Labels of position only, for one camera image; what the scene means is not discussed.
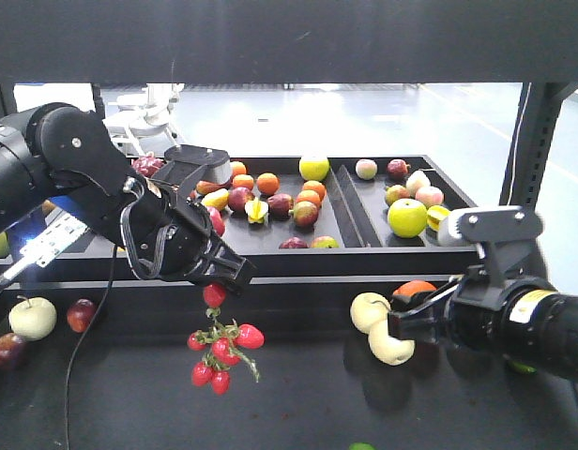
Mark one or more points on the dark red apple corner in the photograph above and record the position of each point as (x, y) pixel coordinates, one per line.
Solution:
(12, 351)

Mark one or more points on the green avocado front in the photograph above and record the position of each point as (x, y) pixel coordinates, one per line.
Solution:
(361, 446)

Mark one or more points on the yellow green pomelo rear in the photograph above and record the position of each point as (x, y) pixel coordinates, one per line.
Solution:
(313, 168)

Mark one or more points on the large green apple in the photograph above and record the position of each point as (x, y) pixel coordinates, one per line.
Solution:
(407, 218)

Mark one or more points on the pale yellow pear left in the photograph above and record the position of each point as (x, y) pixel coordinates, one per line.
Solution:
(367, 309)

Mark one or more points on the orange fruit near tray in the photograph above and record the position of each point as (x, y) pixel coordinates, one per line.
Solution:
(411, 287)

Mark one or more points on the dark red apple left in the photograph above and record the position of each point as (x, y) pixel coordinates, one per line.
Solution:
(80, 314)

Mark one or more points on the green avocado right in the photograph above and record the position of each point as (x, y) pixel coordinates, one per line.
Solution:
(520, 368)

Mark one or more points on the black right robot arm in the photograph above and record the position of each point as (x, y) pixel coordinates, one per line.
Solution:
(525, 320)

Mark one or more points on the pale yellow pear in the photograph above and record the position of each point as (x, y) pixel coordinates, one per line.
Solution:
(367, 309)
(388, 349)

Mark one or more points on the big red apple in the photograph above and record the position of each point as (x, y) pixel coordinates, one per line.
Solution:
(216, 220)

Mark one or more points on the white office chair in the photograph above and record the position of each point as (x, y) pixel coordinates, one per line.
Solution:
(145, 115)

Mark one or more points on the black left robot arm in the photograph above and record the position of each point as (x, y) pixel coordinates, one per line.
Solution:
(24, 188)

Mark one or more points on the yellow star fruit centre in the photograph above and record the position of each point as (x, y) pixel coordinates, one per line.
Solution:
(256, 211)

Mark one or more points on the pale apple near left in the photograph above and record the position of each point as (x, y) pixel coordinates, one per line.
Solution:
(32, 318)

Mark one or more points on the yellow star fruit right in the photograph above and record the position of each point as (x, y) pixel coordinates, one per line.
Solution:
(435, 215)

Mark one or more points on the yellow star fruit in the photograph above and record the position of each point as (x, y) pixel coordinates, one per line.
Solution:
(435, 215)
(256, 211)

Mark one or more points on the pale yellow pear front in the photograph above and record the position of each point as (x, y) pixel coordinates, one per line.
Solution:
(388, 349)

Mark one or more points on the black wood fruit display stand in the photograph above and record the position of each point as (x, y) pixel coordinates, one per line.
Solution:
(435, 82)

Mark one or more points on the green avocado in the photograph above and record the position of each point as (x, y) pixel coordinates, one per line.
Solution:
(520, 368)
(361, 446)

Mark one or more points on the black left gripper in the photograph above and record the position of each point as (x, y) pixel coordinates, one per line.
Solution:
(165, 238)

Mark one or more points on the red cherry tomato bunch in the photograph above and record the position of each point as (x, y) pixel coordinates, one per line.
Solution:
(222, 345)

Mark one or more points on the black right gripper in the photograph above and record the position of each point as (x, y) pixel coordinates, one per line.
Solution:
(471, 314)

